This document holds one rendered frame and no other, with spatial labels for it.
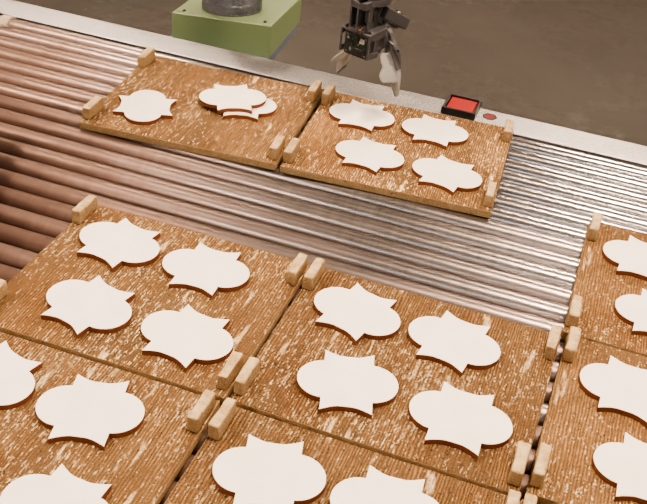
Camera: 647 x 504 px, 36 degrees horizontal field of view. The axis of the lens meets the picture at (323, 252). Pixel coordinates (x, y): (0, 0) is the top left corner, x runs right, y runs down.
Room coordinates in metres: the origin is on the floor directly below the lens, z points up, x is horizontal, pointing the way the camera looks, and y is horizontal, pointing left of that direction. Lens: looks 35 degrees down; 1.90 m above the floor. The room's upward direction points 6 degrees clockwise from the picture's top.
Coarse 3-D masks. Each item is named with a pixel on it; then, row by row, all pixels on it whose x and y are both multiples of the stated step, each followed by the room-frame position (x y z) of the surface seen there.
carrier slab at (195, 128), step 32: (160, 64) 2.03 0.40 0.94; (192, 64) 2.05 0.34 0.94; (192, 96) 1.89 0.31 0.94; (288, 96) 1.94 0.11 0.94; (320, 96) 1.97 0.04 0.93; (96, 128) 1.72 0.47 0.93; (128, 128) 1.72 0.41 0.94; (160, 128) 1.74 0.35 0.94; (192, 128) 1.75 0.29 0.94; (224, 128) 1.77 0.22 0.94; (256, 128) 1.78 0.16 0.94; (288, 128) 1.79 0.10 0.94; (256, 160) 1.65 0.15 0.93
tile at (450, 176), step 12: (420, 168) 1.67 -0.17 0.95; (432, 168) 1.67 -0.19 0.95; (444, 168) 1.68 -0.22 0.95; (456, 168) 1.68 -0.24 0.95; (468, 168) 1.69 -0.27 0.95; (420, 180) 1.62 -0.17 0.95; (432, 180) 1.63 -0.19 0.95; (444, 180) 1.63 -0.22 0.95; (456, 180) 1.64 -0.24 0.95; (468, 180) 1.64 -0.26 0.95; (480, 180) 1.65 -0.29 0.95
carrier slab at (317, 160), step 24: (336, 96) 1.96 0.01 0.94; (312, 120) 1.84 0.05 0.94; (456, 120) 1.91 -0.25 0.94; (312, 144) 1.74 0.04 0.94; (336, 144) 1.75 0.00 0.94; (408, 144) 1.78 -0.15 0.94; (480, 144) 1.81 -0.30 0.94; (504, 144) 1.82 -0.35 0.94; (288, 168) 1.64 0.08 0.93; (312, 168) 1.64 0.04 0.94; (336, 168) 1.65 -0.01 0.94; (408, 168) 1.68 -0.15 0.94; (480, 168) 1.71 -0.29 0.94; (384, 192) 1.60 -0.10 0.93; (408, 192) 1.59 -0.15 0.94; (432, 192) 1.60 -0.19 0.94; (456, 192) 1.61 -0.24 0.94; (480, 192) 1.62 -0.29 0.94; (480, 216) 1.56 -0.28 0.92
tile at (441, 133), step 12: (408, 120) 1.86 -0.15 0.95; (420, 120) 1.87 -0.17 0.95; (432, 120) 1.88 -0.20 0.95; (444, 120) 1.88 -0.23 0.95; (408, 132) 1.81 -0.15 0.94; (420, 132) 1.82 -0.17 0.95; (432, 132) 1.82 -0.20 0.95; (444, 132) 1.83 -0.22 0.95; (456, 132) 1.83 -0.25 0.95; (432, 144) 1.79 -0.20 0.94; (444, 144) 1.78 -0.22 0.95; (456, 144) 1.79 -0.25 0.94
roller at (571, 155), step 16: (0, 16) 2.23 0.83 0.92; (32, 32) 2.19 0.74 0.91; (48, 32) 2.18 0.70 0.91; (64, 32) 2.18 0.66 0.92; (112, 48) 2.13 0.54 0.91; (128, 48) 2.13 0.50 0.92; (208, 64) 2.09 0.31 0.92; (512, 144) 1.87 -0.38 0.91; (528, 144) 1.87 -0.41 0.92; (544, 144) 1.87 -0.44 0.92; (576, 160) 1.83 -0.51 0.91; (592, 160) 1.83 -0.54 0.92; (608, 160) 1.83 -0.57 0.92; (640, 176) 1.79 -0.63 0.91
